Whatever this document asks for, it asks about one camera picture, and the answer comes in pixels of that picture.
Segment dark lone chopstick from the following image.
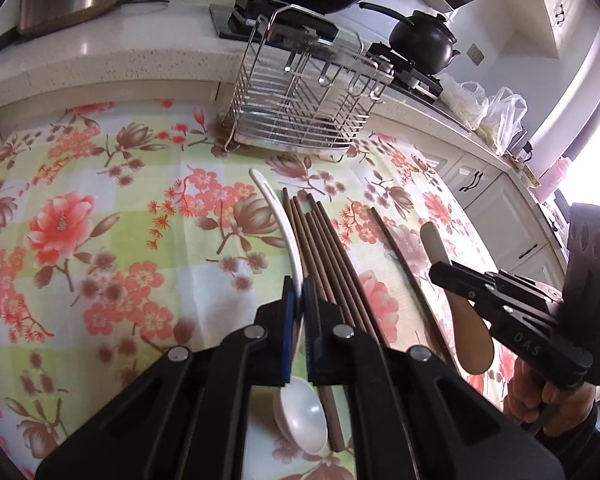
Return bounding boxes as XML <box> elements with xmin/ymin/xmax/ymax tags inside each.
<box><xmin>370</xmin><ymin>207</ymin><xmax>458</xmax><ymax>372</ymax></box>

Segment beige short rice scoop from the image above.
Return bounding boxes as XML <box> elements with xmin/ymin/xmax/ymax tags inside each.
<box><xmin>420</xmin><ymin>222</ymin><xmax>494</xmax><ymax>375</ymax></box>

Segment brown wooden chopstick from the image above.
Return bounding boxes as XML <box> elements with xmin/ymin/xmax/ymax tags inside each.
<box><xmin>308</xmin><ymin>195</ymin><xmax>387</xmax><ymax>347</ymax></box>
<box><xmin>291</xmin><ymin>197</ymin><xmax>336</xmax><ymax>304</ymax></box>
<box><xmin>294</xmin><ymin>200</ymin><xmax>353</xmax><ymax>324</ymax></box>
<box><xmin>306</xmin><ymin>211</ymin><xmax>365</xmax><ymax>330</ymax></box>
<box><xmin>283</xmin><ymin>188</ymin><xmax>346</xmax><ymax>453</ymax></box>
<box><xmin>312</xmin><ymin>210</ymin><xmax>379</xmax><ymax>341</ymax></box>

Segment white long-handled spoon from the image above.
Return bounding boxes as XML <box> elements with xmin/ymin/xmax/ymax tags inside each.
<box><xmin>249</xmin><ymin>168</ymin><xmax>328</xmax><ymax>454</ymax></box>

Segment right hand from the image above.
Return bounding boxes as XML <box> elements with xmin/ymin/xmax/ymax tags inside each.
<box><xmin>503</xmin><ymin>358</ymin><xmax>596</xmax><ymax>437</ymax></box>

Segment white cabinet drawers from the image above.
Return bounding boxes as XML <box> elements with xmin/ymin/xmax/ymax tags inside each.
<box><xmin>416</xmin><ymin>136</ymin><xmax>567</xmax><ymax>289</ymax></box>

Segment steel wire utensil rack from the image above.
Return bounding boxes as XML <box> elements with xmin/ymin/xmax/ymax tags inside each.
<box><xmin>222</xmin><ymin>4</ymin><xmax>393</xmax><ymax>156</ymax></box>

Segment clear plastic bag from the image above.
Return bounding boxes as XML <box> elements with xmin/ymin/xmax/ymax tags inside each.
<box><xmin>477</xmin><ymin>87</ymin><xmax>528</xmax><ymax>156</ymax></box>

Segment wall light switch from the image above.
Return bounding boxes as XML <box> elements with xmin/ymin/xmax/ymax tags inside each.
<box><xmin>466</xmin><ymin>44</ymin><xmax>484</xmax><ymax>66</ymax></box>

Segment floral tablecloth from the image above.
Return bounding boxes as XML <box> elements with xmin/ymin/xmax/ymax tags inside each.
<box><xmin>0</xmin><ymin>100</ymin><xmax>495</xmax><ymax>478</ymax></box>

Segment white plastic bag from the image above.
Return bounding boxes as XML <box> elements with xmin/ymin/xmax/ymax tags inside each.
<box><xmin>439</xmin><ymin>74</ymin><xmax>489</xmax><ymax>131</ymax></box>

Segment black clay kettle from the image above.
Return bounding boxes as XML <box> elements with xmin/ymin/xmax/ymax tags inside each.
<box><xmin>358</xmin><ymin>1</ymin><xmax>460</xmax><ymax>76</ymax></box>

